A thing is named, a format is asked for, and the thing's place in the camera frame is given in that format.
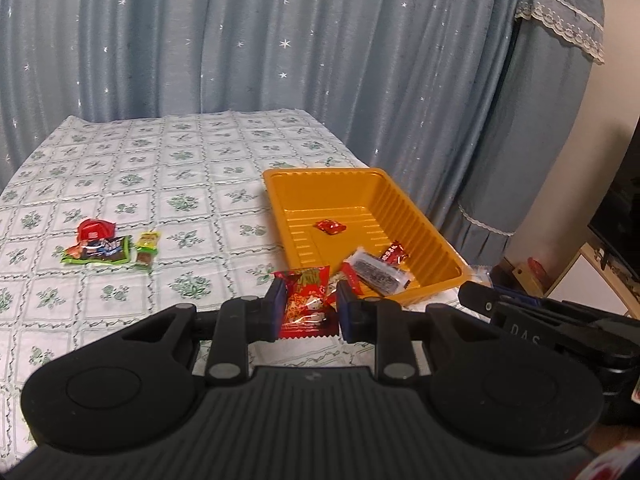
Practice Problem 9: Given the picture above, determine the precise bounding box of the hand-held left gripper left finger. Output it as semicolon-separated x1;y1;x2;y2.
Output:
90;277;287;386

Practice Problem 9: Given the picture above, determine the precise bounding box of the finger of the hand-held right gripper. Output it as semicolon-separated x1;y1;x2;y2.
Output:
458;281;502;314
494;285;543;307

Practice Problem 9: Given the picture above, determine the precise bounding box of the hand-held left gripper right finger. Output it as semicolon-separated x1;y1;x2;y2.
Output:
336;282;531;386

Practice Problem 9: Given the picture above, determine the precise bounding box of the large red snack packet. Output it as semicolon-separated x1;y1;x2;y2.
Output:
271;265;342;340

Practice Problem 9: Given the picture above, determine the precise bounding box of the small orange-red snack packet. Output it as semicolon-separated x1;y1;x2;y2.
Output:
340;262;367;297

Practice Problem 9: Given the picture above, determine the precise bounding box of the black and silver snack packet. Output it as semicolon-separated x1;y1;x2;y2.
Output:
343;247;412;297

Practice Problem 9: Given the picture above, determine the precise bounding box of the red bar snack packet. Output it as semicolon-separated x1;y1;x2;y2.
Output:
377;241;410;266

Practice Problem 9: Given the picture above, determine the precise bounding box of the orange plastic tray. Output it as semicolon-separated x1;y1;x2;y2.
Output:
262;167;470;307

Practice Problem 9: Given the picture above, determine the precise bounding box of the yellow-green and brown snack packet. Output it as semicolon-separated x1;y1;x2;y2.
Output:
134;230;164;267

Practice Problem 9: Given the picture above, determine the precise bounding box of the round red snack pouch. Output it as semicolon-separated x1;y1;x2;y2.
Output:
77;218;117;242

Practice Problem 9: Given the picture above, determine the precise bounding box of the green snack wrapper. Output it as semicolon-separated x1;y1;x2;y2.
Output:
60;241;135;266

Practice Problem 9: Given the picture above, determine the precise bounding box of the brown box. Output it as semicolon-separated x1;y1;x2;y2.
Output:
510;262;546;297

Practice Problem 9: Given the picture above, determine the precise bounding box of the white cabinet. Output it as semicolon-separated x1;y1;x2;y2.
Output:
544;242;640;322

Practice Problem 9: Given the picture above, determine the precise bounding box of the black television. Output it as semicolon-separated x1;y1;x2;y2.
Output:
587;119;640;311

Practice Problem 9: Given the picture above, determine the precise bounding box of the floral checked tablecloth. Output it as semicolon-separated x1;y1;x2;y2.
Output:
0;109;473;461

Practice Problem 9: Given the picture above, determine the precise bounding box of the blue lace-trimmed appliance cover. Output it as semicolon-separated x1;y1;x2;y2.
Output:
457;0;607;267

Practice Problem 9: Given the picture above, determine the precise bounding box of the blue star-print curtain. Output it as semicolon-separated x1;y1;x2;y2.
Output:
0;0;531;231

